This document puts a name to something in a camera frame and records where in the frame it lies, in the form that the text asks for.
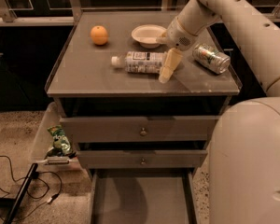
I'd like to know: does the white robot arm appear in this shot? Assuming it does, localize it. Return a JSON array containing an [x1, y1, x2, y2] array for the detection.
[[159, 0, 280, 224]]

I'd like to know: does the green snack bag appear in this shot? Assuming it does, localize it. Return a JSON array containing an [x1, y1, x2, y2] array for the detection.
[[47, 125, 74, 157]]

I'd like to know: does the clear plastic bin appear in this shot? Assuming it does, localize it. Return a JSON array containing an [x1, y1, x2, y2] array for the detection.
[[30, 102, 81, 172]]

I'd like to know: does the clear plastic bottle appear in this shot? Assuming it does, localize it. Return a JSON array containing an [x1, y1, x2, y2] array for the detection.
[[111, 51, 167, 74]]

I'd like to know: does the middle grey drawer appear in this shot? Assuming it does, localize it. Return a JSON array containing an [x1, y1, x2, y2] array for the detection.
[[77, 150, 207, 169]]

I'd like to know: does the metal railing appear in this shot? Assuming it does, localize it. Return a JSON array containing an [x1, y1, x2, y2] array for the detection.
[[0, 0, 280, 28]]

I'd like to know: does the black cable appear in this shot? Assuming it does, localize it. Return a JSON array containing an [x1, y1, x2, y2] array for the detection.
[[0, 154, 63, 224]]

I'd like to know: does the green soda can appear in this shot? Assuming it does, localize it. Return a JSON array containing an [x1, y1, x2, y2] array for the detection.
[[192, 44, 231, 75]]

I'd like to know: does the top grey drawer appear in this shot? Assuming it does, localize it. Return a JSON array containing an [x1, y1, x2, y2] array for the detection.
[[60, 116, 218, 143]]

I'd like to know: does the orange fruit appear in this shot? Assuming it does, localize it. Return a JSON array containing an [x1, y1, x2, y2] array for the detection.
[[90, 26, 108, 46]]

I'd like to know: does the black flat device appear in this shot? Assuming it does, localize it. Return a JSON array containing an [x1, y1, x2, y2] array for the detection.
[[3, 163, 38, 224]]

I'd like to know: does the bottom grey drawer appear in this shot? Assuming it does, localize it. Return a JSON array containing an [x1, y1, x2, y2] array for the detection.
[[90, 169, 200, 224]]

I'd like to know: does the grey drawer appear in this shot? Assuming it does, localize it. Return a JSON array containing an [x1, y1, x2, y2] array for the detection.
[[77, 150, 207, 169], [60, 116, 218, 143], [90, 169, 200, 224]]

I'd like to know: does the white bowl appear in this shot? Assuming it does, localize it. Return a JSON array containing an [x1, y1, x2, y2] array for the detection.
[[132, 24, 166, 49]]

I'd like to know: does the grey drawer cabinet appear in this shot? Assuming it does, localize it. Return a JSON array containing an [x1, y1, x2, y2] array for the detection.
[[44, 10, 243, 224]]

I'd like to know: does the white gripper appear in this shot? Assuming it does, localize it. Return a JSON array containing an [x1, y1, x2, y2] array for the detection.
[[156, 18, 198, 84]]

